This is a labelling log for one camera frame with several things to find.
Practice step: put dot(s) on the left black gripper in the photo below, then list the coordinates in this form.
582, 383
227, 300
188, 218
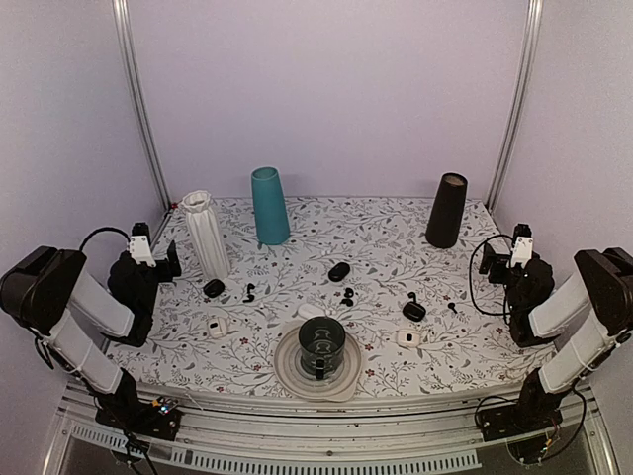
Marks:
175, 269

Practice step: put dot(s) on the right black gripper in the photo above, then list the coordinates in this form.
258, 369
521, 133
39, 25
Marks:
490, 256

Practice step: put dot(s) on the cream earbud case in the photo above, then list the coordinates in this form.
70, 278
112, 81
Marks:
408, 338
217, 328

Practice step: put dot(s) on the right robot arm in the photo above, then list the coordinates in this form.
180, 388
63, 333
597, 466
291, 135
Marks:
601, 287

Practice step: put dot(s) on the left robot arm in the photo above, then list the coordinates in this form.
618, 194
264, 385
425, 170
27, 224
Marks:
43, 291

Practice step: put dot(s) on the small black round case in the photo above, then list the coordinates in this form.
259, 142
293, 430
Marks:
214, 288

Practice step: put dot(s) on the black case with gold line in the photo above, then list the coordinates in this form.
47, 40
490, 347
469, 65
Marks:
414, 311

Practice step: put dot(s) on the black oval earbud case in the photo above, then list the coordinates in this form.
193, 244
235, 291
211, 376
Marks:
338, 272

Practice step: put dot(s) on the dark brown vase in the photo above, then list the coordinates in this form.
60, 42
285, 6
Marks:
444, 224

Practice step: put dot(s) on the white ribbed vase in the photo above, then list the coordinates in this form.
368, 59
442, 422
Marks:
206, 235

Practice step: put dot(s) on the black stem earbud pair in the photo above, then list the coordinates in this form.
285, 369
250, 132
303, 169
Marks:
249, 296

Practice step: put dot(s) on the teal vase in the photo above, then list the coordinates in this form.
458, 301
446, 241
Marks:
269, 206

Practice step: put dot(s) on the grey ceramic plate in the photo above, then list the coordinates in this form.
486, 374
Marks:
338, 386

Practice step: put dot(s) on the dark glass mug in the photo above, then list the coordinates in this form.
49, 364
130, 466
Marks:
322, 340

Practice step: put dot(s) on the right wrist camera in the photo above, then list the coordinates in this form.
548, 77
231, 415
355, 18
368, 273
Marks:
522, 246

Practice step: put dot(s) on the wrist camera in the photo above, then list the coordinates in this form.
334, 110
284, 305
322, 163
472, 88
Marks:
139, 245
522, 246

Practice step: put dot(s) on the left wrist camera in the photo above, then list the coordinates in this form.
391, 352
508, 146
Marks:
139, 245

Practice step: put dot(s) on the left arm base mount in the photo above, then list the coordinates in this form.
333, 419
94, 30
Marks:
159, 418

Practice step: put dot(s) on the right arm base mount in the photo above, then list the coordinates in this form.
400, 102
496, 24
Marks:
508, 421

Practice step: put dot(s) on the right aluminium frame post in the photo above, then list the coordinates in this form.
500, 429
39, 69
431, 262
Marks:
529, 48

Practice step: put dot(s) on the aluminium frame post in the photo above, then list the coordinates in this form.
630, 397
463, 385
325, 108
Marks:
128, 52
529, 48

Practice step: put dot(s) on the left aluminium frame post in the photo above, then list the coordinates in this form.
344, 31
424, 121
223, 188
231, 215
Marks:
128, 52

